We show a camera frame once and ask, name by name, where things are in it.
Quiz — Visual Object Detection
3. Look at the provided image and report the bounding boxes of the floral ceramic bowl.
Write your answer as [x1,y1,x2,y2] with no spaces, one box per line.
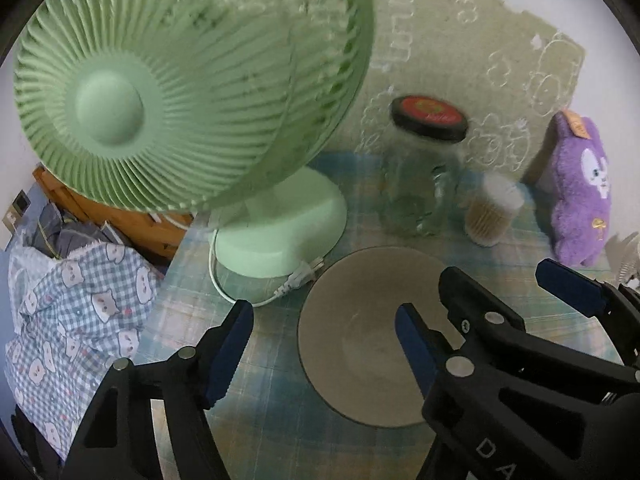
[298,246,468,429]

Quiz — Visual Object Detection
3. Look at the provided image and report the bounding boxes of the white fan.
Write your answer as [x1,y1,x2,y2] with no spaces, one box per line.
[604,231,640,291]

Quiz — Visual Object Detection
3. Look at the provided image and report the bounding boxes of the glass jar with black lid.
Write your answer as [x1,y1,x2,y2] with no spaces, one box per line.
[378,95,471,238]

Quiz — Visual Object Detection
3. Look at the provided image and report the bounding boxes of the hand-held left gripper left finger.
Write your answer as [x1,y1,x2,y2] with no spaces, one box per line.
[62,299,255,480]

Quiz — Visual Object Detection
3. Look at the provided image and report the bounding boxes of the green table fan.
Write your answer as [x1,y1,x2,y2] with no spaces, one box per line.
[12,0,376,278]

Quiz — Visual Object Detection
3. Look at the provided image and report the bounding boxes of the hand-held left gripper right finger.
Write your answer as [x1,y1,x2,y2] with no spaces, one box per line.
[394,302,453,406]

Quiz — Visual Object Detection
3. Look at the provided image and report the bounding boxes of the green mat with cartoon outlines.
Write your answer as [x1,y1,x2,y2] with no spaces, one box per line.
[305,0,587,186]

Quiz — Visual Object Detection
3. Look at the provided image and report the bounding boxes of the grey cloth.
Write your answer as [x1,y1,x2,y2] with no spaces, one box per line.
[32,200,133,261]

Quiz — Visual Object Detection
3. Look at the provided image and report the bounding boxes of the cotton swab container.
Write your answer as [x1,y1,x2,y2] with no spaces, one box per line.
[463,174,525,248]

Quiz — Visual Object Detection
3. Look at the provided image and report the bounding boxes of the white fan cable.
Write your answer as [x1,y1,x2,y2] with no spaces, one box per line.
[207,227,326,307]

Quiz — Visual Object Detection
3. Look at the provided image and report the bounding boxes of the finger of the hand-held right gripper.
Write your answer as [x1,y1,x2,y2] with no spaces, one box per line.
[415,266,640,480]
[535,257,640,368]

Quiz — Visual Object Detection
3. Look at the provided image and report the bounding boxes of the wall outlet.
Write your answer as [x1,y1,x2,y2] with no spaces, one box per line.
[2,190,31,233]

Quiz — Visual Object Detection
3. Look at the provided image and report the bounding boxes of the purple plush toy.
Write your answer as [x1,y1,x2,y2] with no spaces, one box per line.
[550,110,615,267]

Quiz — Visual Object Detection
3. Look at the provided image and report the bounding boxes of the blue checked blanket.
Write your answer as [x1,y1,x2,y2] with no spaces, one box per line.
[4,240,168,461]

